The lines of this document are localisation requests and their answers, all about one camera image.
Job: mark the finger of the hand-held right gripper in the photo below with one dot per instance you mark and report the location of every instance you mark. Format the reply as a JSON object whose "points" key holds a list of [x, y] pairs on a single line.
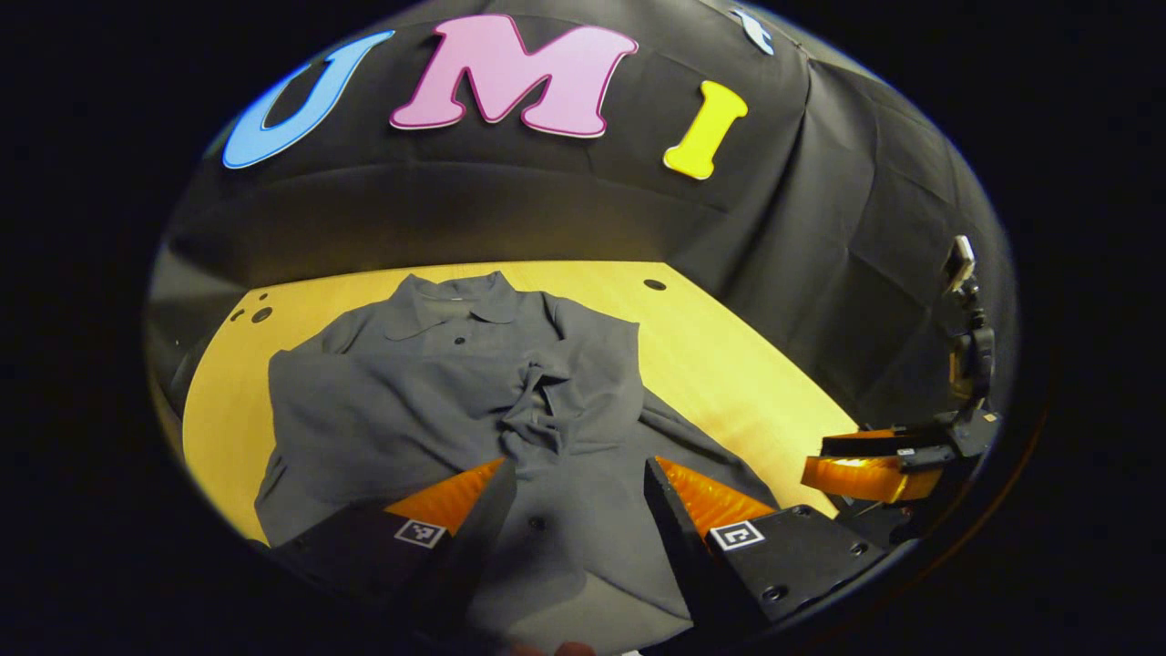
{"points": [[874, 445], [865, 478]]}

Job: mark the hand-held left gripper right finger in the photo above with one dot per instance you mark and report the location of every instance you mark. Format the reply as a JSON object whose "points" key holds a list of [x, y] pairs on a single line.
{"points": [[683, 547]]}

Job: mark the black backdrop cloth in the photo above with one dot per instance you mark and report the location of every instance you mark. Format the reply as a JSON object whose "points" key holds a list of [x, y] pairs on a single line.
{"points": [[547, 210]]}

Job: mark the grey collared shirt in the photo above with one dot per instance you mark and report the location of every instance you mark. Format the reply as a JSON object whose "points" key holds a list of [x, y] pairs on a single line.
{"points": [[437, 401]]}

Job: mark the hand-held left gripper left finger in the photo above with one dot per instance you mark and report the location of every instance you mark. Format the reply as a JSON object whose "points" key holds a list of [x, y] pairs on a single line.
{"points": [[478, 547]]}

